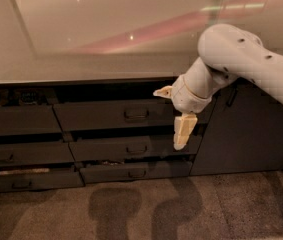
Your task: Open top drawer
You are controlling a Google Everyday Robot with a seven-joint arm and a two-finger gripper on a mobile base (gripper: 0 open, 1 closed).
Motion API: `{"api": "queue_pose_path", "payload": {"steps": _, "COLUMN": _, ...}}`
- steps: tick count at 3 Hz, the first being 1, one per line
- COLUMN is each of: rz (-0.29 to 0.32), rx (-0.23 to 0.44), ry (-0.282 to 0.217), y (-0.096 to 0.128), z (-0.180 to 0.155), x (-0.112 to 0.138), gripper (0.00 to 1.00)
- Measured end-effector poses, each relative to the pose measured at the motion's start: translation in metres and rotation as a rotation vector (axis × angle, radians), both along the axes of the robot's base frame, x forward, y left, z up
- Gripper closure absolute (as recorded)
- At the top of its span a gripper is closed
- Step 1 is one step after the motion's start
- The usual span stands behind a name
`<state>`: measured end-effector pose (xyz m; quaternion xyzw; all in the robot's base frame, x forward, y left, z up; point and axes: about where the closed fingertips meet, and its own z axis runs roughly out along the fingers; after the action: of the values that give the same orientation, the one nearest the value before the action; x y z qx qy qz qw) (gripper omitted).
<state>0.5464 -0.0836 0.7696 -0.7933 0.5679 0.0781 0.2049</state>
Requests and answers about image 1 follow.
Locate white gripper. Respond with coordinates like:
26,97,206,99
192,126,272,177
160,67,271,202
153,75,212,150

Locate grey drawer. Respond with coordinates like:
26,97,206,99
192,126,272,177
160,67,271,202
53,96,217,132
0,142,73,167
69,135,202,161
0,171,83,192
79,161,192,183
0,106,61,136

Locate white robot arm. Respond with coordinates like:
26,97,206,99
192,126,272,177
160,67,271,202
154,24,283,150

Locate dark items in left drawer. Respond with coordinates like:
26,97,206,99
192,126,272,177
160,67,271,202
0,88,48,107

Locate grey cabinet door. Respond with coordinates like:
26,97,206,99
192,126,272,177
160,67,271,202
191,79,283,175

